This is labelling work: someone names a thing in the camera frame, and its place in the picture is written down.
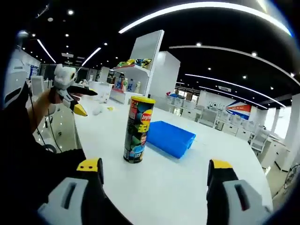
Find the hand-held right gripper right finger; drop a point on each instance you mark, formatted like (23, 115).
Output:
(234, 201)

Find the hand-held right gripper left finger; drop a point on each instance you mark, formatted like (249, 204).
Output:
(68, 201)

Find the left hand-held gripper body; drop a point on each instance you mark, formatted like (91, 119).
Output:
(63, 76)

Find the dark printed chip container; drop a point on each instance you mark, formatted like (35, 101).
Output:
(138, 131)

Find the blue plastic box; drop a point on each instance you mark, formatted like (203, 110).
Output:
(168, 138)

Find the person's left hand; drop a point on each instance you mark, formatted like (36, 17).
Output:
(54, 96)

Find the white and blue bottles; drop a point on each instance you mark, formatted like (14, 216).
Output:
(131, 85)

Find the person's dark clothing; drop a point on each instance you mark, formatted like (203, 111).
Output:
(23, 175)

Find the pile of colourful snack packets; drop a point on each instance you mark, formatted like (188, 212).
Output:
(131, 62)

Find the white table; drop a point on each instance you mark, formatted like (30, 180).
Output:
(175, 187)

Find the white office chair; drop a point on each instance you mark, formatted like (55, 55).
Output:
(260, 138)

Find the row of white cabinets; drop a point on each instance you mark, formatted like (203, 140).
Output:
(229, 129)

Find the white shelf unit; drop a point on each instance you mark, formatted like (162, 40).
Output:
(146, 47)

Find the ceiling air vent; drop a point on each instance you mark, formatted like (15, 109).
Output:
(225, 88)

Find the red and blue wall poster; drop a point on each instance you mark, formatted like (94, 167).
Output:
(240, 109)

